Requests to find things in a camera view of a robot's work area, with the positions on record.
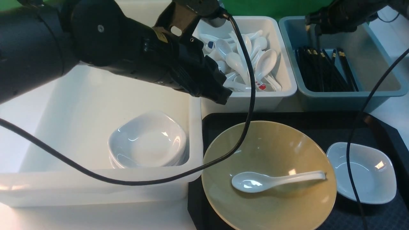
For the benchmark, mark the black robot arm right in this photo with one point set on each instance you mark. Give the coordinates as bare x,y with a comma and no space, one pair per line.
344,16

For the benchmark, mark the yellow noodle bowl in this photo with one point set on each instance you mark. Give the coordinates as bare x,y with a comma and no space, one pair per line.
273,149

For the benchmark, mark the large white plastic tub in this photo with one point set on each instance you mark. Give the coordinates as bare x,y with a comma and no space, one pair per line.
76,115

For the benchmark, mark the white ceramic soup spoon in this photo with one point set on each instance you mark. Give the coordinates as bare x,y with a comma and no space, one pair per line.
252,182

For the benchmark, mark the grey-blue plastic bin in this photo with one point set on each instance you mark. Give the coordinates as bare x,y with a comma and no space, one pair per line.
366,56

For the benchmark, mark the white square side dish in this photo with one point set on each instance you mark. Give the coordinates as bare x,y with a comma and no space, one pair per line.
372,172

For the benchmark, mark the stack of white dishes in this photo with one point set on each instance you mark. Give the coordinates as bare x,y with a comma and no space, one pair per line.
152,139

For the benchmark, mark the pile of white spoons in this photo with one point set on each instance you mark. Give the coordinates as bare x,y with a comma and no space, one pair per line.
229,56

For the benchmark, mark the small white plastic bin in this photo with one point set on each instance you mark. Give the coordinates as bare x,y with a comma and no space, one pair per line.
282,72

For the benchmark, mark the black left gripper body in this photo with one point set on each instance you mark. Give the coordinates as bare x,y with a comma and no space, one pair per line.
177,48

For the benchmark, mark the green backdrop cloth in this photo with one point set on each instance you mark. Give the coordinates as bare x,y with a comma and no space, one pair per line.
276,9

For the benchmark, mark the bundle of black chopsticks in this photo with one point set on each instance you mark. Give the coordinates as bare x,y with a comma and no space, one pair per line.
325,71

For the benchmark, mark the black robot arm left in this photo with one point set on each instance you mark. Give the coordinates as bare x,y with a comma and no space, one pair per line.
43,41

